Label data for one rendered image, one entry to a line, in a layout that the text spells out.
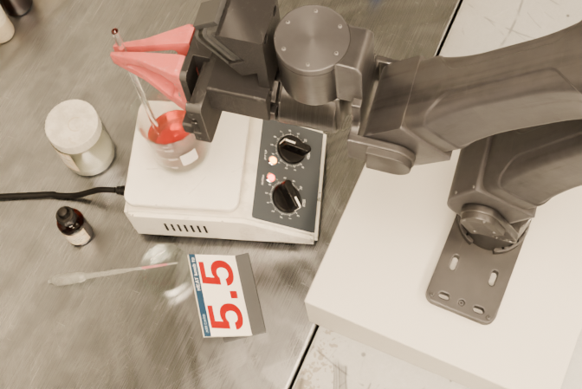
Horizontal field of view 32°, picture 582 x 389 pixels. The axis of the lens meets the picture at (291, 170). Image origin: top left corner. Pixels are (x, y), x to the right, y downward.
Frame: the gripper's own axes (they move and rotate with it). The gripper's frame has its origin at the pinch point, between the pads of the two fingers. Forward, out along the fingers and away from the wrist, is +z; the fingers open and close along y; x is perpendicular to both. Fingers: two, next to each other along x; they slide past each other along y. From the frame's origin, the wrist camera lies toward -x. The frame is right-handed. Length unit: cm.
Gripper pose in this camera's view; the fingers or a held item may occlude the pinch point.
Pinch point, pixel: (122, 55)
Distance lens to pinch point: 88.2
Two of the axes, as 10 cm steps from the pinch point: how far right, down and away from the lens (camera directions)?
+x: 0.7, 4.0, 9.1
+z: -9.6, -2.1, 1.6
